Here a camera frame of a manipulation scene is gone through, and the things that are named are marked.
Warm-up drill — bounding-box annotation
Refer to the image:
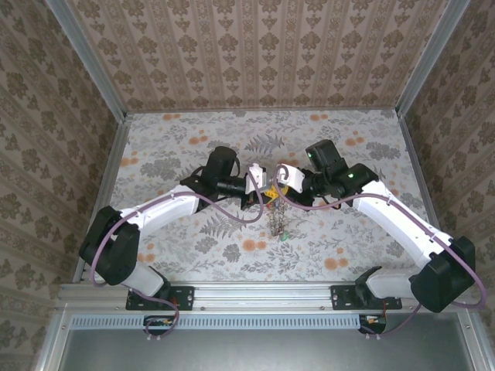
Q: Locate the aluminium lower frame bar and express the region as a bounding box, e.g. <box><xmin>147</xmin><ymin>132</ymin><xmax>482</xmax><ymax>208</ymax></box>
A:
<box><xmin>458</xmin><ymin>308</ymin><xmax>492</xmax><ymax>371</ymax></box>
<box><xmin>32</xmin><ymin>305</ymin><xmax>74</xmax><ymax>371</ymax></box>

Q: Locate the aluminium extrusion rail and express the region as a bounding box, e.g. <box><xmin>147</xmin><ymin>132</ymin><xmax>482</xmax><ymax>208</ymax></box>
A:
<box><xmin>57</xmin><ymin>281</ymin><xmax>471</xmax><ymax>310</ymax></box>

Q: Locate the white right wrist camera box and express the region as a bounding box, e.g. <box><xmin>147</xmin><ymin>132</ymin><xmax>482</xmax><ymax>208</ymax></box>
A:
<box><xmin>275</xmin><ymin>165</ymin><xmax>306</xmax><ymax>193</ymax></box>

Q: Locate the floral patterned table cover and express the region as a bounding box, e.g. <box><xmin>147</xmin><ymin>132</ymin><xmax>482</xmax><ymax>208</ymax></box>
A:
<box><xmin>83</xmin><ymin>110</ymin><xmax>449</xmax><ymax>283</ymax></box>

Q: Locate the grey metal sheet panel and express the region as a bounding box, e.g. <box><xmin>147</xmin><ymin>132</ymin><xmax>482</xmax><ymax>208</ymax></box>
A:
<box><xmin>57</xmin><ymin>328</ymin><xmax>476</xmax><ymax>371</ymax></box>

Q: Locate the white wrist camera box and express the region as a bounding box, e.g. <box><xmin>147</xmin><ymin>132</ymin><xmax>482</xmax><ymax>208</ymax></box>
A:
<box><xmin>246</xmin><ymin>162</ymin><xmax>268</xmax><ymax>193</ymax></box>
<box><xmin>275</xmin><ymin>165</ymin><xmax>306</xmax><ymax>193</ymax></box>

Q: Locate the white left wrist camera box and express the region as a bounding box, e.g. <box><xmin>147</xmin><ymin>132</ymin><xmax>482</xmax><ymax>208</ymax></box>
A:
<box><xmin>246</xmin><ymin>162</ymin><xmax>268</xmax><ymax>193</ymax></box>

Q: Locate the aluminium side rail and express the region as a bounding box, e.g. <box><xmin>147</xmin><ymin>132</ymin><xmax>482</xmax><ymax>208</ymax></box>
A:
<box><xmin>73</xmin><ymin>114</ymin><xmax>135</xmax><ymax>285</ymax></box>
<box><xmin>396</xmin><ymin>114</ymin><xmax>459</xmax><ymax>283</ymax></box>

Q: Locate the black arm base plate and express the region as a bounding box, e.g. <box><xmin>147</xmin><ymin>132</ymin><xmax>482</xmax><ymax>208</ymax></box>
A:
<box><xmin>125</xmin><ymin>285</ymin><xmax>196</xmax><ymax>311</ymax></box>
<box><xmin>331</xmin><ymin>284</ymin><xmax>403</xmax><ymax>311</ymax></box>

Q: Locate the grey slotted cable duct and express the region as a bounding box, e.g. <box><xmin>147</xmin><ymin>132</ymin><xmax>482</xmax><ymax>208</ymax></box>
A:
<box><xmin>71</xmin><ymin>313</ymin><xmax>363</xmax><ymax>330</ymax></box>

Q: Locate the aluminium frame post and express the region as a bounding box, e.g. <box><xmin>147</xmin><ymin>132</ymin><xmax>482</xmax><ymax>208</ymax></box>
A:
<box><xmin>394</xmin><ymin>0</ymin><xmax>472</xmax><ymax>119</ymax></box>
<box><xmin>45</xmin><ymin>0</ymin><xmax>129</xmax><ymax>121</ymax></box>

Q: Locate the metal keyring with keys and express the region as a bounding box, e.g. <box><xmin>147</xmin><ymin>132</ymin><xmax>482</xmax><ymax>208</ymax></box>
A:
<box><xmin>266</xmin><ymin>195</ymin><xmax>290</xmax><ymax>241</ymax></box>

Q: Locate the thin aluminium table edge rail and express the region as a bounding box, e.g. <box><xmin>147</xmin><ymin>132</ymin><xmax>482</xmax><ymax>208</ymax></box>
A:
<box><xmin>125</xmin><ymin>107</ymin><xmax>399</xmax><ymax>116</ymax></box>

